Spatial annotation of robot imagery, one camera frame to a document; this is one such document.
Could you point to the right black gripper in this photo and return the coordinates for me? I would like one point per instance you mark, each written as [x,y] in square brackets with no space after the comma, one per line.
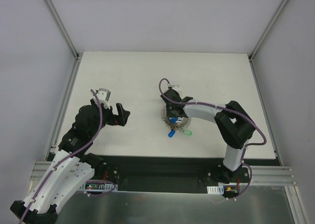
[173,111]

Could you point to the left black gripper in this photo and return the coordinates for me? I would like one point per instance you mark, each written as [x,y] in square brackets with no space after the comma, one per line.
[118,116]

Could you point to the metal key organizer ring disc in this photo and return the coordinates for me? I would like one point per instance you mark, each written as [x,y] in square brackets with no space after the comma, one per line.
[176,124]

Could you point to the blue key tag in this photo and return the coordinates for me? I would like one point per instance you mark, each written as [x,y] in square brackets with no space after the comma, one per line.
[175,120]

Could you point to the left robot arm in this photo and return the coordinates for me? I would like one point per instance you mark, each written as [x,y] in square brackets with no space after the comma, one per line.
[71,166]

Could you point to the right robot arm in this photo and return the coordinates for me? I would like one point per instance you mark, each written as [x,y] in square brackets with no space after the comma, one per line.
[231,120]

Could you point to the green key tag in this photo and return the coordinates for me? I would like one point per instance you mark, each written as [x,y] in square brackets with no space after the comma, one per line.
[187,132]

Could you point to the front aluminium extrusion left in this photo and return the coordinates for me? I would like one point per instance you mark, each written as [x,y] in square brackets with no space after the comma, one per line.
[39,170]

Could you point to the aluminium extrusion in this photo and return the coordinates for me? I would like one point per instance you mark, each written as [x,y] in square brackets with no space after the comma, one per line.
[39,170]
[273,176]

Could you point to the front aluminium extrusion right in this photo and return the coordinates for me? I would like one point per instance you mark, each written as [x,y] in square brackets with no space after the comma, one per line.
[273,176]

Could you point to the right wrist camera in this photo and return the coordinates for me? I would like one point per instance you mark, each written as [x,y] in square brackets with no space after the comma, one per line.
[175,87]

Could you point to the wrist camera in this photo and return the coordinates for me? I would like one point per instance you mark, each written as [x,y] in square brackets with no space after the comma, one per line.
[101,97]
[175,87]

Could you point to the blue tag on ring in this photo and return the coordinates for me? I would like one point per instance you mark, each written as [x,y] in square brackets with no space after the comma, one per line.
[171,133]

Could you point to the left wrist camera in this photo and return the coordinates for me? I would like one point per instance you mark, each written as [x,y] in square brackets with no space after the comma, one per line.
[101,97]

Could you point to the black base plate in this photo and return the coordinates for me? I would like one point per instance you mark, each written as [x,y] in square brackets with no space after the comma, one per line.
[166,175]

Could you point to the left white cable duct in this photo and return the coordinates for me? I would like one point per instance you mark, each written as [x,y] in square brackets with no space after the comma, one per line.
[98,187]

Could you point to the white cable duct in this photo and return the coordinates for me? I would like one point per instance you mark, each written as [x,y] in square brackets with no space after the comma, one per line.
[98,187]
[216,190]

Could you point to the left aluminium frame rail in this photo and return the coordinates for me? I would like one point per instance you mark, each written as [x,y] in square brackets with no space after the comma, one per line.
[66,81]

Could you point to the aluminium frame rail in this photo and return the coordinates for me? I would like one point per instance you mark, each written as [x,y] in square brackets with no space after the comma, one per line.
[66,81]
[263,74]

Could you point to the right white cable duct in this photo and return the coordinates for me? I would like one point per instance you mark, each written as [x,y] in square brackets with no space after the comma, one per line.
[216,190]

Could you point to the right aluminium frame rail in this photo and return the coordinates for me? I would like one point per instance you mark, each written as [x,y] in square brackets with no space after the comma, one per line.
[263,74]

